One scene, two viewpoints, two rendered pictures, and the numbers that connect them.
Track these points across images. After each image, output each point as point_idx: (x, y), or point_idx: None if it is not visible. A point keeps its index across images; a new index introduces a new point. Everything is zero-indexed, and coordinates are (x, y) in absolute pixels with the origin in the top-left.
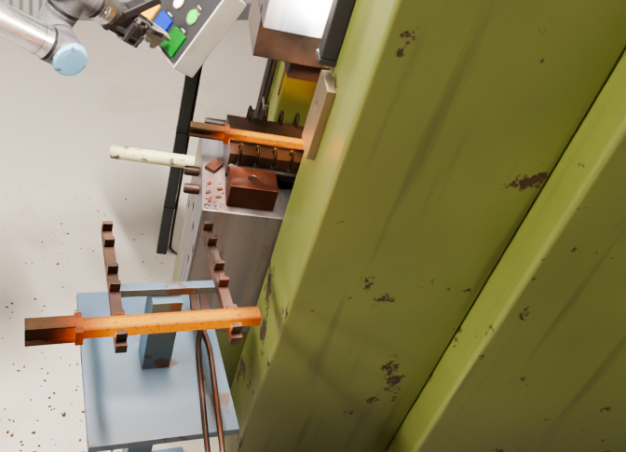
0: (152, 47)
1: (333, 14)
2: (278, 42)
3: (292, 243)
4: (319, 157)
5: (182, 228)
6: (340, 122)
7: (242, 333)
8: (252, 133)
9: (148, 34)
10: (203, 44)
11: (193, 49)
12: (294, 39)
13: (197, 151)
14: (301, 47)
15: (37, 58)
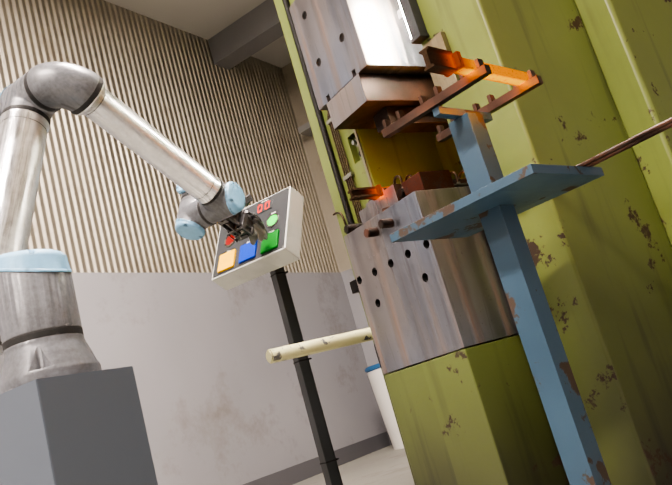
0: (260, 239)
1: (409, 4)
2: (375, 87)
3: (494, 148)
4: None
5: (381, 357)
6: (464, 21)
7: (513, 336)
8: None
9: (254, 226)
10: (294, 227)
11: (290, 231)
12: (383, 83)
13: (353, 260)
14: (390, 88)
15: (212, 198)
